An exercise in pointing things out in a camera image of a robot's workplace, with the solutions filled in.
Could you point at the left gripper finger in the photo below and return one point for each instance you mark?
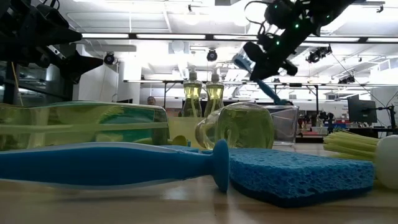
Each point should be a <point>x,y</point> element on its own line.
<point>49,34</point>
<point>81,63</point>

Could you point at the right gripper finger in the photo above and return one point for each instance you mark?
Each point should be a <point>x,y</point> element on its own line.
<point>264,68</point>

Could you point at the blue white dish brush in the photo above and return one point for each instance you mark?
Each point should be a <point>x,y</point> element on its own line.
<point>270,90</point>

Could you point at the clear yellow-green soap bottle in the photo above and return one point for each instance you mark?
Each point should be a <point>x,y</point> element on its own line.
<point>239,127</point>
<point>214,93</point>
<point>192,93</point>
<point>77,124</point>

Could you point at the blue cellulose sponge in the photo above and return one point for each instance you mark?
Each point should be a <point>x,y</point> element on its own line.
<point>192,149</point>
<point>295,174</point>

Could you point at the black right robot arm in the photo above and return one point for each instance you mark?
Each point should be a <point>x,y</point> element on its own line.
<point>311,21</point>

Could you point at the black ceiling spotlight cluster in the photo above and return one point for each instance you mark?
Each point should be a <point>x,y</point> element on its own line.
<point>346,80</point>
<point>318,53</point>

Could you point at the clear plastic bin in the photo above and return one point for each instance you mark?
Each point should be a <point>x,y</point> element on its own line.
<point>286,124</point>

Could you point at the person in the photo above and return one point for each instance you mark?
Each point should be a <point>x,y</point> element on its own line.
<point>151,100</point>

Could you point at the black computer monitor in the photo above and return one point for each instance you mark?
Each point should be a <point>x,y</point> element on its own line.
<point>362,109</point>

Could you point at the yellow translucent plastic bin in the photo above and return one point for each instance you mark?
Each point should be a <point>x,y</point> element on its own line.
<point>183,127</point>

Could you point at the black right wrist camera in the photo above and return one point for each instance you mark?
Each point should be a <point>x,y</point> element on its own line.
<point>255,51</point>

